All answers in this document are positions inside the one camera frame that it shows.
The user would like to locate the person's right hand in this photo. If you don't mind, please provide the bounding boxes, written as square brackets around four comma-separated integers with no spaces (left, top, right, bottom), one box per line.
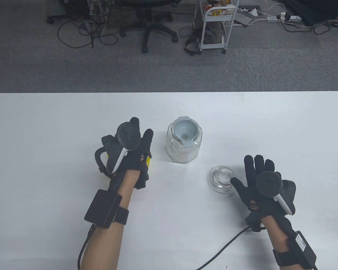
[231,154,296,233]

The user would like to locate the person's left hand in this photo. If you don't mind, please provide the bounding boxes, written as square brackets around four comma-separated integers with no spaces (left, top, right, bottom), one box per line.
[100,117,154,190]

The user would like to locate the yellow plastic box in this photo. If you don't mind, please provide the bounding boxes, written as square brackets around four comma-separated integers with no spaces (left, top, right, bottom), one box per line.
[100,152,151,177]

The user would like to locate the clear glass jar lid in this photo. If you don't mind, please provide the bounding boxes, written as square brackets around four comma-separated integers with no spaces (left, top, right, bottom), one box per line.
[209,165,234,194]

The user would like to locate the clear glass jar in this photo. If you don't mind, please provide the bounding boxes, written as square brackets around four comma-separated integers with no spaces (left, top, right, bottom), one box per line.
[166,118,203,164]

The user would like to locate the white rice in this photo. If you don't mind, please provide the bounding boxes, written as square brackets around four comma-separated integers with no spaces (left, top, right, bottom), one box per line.
[168,135,200,164]

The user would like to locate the pale grey funnel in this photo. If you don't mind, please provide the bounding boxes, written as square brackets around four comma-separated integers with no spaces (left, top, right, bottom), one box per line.
[172,116,200,147]

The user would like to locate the person's left forearm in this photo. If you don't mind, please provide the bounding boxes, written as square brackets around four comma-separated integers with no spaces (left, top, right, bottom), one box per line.
[84,170,141,270]

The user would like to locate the black white right hand controller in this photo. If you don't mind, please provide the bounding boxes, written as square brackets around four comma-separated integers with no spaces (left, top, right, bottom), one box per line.
[255,171,296,216]

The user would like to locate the black white hand controller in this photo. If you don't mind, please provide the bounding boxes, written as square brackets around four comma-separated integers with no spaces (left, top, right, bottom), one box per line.
[255,171,296,216]
[95,121,142,174]

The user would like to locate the black white left hand controller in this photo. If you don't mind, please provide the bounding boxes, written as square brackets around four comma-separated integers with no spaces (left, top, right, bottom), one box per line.
[95,121,142,174]

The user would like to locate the black left wrist sensor box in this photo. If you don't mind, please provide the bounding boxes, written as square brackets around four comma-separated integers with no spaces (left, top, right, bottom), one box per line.
[84,189,123,229]

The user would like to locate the black wrist sensor box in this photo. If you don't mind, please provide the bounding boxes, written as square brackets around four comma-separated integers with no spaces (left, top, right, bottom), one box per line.
[294,230,318,269]
[84,189,123,229]

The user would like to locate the black right wrist sensor box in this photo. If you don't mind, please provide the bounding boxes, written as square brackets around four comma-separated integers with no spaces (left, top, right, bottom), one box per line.
[294,230,318,269]

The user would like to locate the black office chair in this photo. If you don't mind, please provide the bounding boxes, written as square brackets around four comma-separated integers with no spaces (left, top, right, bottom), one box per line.
[120,0,181,53]

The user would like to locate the black bag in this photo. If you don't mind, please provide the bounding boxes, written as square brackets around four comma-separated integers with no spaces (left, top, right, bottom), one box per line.
[184,21,226,56]

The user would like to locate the white wheeled cart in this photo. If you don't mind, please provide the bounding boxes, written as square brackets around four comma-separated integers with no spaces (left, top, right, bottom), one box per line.
[194,0,240,55]

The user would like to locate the dark chair base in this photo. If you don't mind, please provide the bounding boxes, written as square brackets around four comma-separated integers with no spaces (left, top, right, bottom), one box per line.
[46,0,91,24]

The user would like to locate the black equipment pile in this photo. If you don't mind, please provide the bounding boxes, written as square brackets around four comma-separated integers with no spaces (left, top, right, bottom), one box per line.
[280,0,338,26]

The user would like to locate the black left wrist strap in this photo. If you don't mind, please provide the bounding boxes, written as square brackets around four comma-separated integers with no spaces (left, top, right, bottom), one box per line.
[113,206,130,225]

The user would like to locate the black wrist strap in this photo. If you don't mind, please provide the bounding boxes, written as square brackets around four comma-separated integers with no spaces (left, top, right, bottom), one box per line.
[272,249,309,266]
[113,206,130,225]

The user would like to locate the black right glove cable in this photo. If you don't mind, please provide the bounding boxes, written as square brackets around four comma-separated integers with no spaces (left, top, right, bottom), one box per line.
[197,226,253,270]

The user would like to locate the black right wrist strap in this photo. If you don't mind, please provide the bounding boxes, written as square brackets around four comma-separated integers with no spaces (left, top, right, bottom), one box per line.
[272,249,309,266]

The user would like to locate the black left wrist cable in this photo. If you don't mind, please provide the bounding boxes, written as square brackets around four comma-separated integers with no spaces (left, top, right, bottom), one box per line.
[77,224,96,270]

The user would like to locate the black floor cables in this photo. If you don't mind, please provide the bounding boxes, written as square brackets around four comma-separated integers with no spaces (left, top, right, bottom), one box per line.
[57,16,119,48]

